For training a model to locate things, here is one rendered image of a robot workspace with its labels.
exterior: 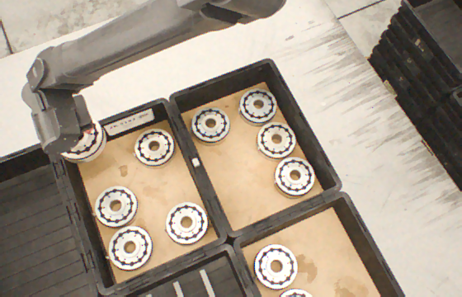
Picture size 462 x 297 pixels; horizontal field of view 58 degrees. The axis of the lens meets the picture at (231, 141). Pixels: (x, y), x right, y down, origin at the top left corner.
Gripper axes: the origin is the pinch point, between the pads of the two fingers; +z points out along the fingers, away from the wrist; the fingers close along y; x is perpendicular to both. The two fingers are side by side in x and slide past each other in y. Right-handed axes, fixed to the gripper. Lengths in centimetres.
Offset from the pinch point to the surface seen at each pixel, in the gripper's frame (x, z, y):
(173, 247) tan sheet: -26.8, 22.5, 9.1
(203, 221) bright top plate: -24.2, 19.9, 18.2
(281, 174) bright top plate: -21, 20, 41
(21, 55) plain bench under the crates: 52, 37, -15
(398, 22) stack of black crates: 26, 59, 123
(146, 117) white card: 6.4, 17.8, 14.7
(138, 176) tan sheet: -6.1, 22.9, 7.1
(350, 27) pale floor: 57, 109, 135
